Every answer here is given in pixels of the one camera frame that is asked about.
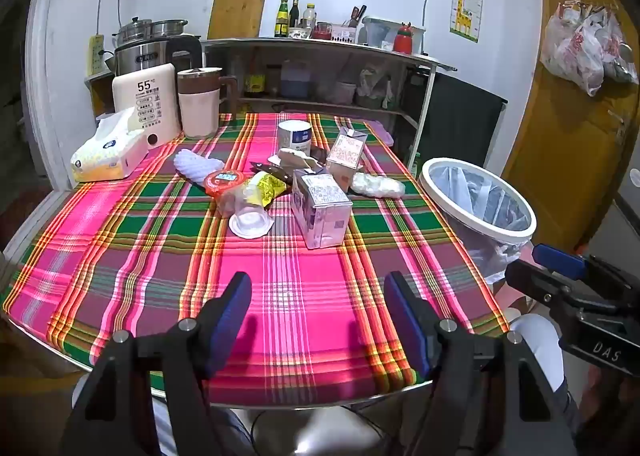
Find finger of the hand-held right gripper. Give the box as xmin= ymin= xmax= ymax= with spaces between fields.
xmin=505 ymin=260 xmax=576 ymax=307
xmin=532 ymin=243 xmax=640 ymax=302

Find crumpled white plastic bag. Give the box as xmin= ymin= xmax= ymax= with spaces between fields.
xmin=351 ymin=171 xmax=406 ymax=199

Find clear plastic container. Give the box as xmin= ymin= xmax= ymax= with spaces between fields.
xmin=361 ymin=16 xmax=426 ymax=49

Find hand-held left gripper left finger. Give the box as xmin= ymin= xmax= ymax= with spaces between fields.
xmin=62 ymin=272 xmax=253 ymax=456

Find pink lidded storage box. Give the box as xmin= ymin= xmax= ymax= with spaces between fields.
xmin=235 ymin=108 xmax=396 ymax=147

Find green bottle with yellow label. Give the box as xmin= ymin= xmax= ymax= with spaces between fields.
xmin=274 ymin=0 xmax=291 ymax=38

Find white water warmer appliance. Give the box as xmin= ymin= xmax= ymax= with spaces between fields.
xmin=111 ymin=62 xmax=182 ymax=149

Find pink green plaid tablecloth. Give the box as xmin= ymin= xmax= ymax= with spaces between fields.
xmin=0 ymin=111 xmax=511 ymax=409

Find clear plastic bin liner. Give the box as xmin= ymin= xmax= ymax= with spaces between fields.
xmin=427 ymin=162 xmax=531 ymax=287

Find purple milk carton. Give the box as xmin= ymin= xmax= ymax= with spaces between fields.
xmin=291 ymin=168 xmax=353 ymax=250

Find grey stool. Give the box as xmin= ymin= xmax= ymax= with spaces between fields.
xmin=247 ymin=406 xmax=381 ymax=456

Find metal shelf rack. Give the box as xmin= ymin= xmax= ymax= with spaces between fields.
xmin=200 ymin=36 xmax=457 ymax=172

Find steel pot with lid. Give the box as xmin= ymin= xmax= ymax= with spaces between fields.
xmin=112 ymin=17 xmax=153 ymax=44

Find bunch of hanging plastic bags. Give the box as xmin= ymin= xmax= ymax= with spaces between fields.
xmin=539 ymin=0 xmax=640 ymax=97

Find metal door handle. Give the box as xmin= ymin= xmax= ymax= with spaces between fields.
xmin=607 ymin=111 xmax=628 ymax=147

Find blue plastic jug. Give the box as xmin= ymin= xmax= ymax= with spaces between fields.
xmin=280 ymin=61 xmax=313 ymax=98

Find pink utensil box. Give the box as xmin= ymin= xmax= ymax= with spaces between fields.
xmin=331 ymin=22 xmax=359 ymax=43

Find white yellow tissue pack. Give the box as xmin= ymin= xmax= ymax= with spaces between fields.
xmin=70 ymin=107 xmax=151 ymax=183

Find white blue yogurt cup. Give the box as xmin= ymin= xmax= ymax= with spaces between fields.
xmin=277 ymin=120 xmax=313 ymax=157

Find pink brown kettle jug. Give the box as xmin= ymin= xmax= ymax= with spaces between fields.
xmin=176 ymin=67 xmax=238 ymax=140

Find yellow snack wrapper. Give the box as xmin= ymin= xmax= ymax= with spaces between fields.
xmin=247 ymin=171 xmax=288 ymax=209

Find yellow power strip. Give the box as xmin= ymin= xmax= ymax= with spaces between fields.
xmin=88 ymin=34 xmax=105 ymax=77

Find white round trash bin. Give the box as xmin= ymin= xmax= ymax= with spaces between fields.
xmin=419 ymin=157 xmax=537 ymax=284

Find clear plastic cup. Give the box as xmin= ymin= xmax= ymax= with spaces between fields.
xmin=217 ymin=181 xmax=275 ymax=239

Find wooden door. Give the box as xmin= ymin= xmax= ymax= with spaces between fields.
xmin=500 ymin=0 xmax=640 ymax=257

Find pink paper carton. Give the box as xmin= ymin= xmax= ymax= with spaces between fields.
xmin=326 ymin=127 xmax=369 ymax=192

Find plastic bags on shelf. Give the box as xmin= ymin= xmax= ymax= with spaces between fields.
xmin=356 ymin=63 xmax=393 ymax=109

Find dark bottle with yellow label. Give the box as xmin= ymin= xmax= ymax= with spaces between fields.
xmin=245 ymin=58 xmax=266 ymax=97

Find wooden cutting board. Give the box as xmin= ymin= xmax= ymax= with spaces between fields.
xmin=207 ymin=0 xmax=271 ymax=40

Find stainless steel electric cooker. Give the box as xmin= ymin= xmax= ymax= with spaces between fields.
xmin=102 ymin=35 xmax=202 ymax=77

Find red lid round container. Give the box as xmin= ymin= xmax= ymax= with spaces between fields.
xmin=203 ymin=169 xmax=248 ymax=197

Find person's leg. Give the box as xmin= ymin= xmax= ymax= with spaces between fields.
xmin=509 ymin=313 xmax=568 ymax=392

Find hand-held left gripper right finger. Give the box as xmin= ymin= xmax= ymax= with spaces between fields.
xmin=385 ymin=271 xmax=581 ymax=456

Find black cabinet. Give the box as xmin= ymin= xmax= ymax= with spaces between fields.
xmin=400 ymin=71 xmax=508 ymax=169

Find brown snack wrapper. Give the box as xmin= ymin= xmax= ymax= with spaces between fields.
xmin=250 ymin=160 xmax=296 ymax=183

